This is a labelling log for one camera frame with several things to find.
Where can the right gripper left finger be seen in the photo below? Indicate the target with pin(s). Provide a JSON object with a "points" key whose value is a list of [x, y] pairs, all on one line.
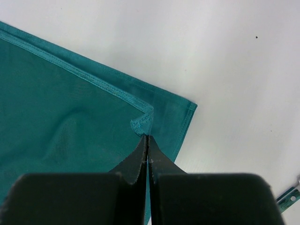
{"points": [[116, 197]]}

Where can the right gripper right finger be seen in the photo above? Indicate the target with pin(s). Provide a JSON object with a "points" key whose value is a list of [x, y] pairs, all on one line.
{"points": [[181, 198]]}

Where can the teal cloth napkin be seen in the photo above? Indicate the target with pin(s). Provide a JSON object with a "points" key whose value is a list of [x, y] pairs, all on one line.
{"points": [[63, 113]]}

